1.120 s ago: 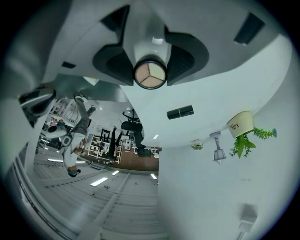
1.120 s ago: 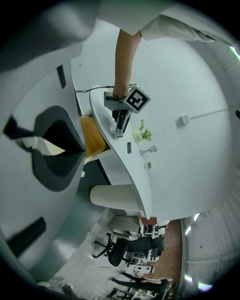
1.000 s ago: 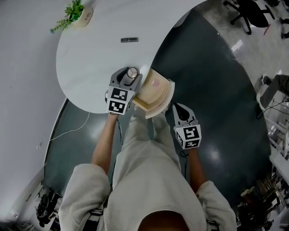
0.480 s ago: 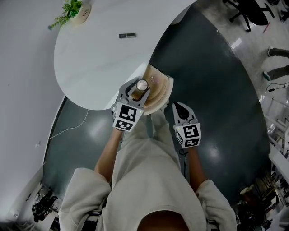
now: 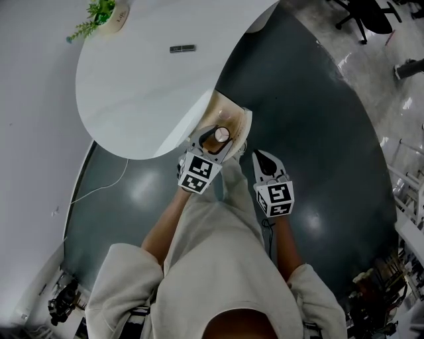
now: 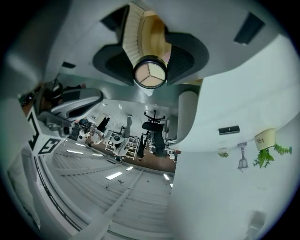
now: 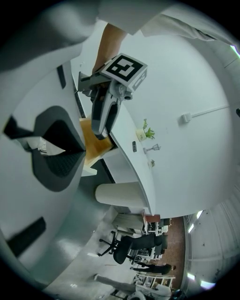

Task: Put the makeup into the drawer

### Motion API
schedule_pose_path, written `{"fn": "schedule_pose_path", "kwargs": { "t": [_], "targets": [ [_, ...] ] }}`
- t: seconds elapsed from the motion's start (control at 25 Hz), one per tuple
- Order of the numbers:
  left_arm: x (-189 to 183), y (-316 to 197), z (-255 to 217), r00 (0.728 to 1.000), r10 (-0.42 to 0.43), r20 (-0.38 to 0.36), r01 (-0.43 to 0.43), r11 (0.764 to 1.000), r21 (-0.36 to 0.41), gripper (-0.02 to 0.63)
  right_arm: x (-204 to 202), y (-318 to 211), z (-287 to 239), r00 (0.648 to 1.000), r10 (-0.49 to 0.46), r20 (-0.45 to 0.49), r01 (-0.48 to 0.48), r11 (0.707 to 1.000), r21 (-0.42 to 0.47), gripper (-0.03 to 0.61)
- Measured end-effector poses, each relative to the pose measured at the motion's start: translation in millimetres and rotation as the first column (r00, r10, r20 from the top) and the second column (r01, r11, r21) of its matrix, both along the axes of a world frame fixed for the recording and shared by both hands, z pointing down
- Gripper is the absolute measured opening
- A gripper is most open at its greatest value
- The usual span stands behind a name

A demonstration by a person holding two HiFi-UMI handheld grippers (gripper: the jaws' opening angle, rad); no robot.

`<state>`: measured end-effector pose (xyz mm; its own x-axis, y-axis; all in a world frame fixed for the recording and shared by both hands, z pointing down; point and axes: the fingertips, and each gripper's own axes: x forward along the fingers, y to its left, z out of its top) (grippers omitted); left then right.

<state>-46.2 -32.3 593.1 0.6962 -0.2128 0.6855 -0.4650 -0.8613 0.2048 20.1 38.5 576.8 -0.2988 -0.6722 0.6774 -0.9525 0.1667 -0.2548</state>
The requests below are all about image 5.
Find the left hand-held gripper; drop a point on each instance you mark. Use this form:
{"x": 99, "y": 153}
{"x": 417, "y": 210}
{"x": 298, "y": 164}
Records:
{"x": 198, "y": 172}

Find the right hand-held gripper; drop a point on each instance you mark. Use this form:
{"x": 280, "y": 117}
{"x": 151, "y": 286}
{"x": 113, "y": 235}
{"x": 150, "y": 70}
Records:
{"x": 276, "y": 197}

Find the round compact case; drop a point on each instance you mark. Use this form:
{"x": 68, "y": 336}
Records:
{"x": 221, "y": 134}

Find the large wooden drawer white front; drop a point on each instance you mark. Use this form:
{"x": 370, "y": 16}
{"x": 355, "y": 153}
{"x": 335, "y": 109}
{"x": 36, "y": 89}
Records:
{"x": 240, "y": 125}

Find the white curved desk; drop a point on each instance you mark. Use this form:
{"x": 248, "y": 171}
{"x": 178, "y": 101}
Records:
{"x": 149, "y": 99}

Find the black rectangular stick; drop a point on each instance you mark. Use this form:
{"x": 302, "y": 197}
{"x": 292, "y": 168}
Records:
{"x": 182, "y": 48}

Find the person's right forearm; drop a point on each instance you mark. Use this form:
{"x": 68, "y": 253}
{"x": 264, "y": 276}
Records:
{"x": 288, "y": 248}

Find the person's left forearm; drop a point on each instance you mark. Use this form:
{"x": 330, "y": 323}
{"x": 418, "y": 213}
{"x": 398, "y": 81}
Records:
{"x": 165, "y": 228}

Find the person's right shoe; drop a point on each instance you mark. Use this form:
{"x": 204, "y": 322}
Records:
{"x": 242, "y": 150}

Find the person's light trousers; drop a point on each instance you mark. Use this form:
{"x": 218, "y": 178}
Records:
{"x": 235, "y": 195}

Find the person's white sweatshirt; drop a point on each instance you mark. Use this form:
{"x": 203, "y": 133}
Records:
{"x": 215, "y": 271}

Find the green plant in cream pot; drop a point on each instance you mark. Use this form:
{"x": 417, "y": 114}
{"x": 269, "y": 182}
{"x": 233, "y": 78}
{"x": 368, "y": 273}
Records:
{"x": 112, "y": 20}

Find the black office chair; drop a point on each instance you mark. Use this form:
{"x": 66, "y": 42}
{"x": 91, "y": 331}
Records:
{"x": 367, "y": 16}

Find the black tripod equipment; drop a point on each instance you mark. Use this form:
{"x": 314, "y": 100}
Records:
{"x": 63, "y": 303}

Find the white metal frame rack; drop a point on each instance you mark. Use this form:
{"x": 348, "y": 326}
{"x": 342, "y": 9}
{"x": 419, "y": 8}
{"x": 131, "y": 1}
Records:
{"x": 409, "y": 192}

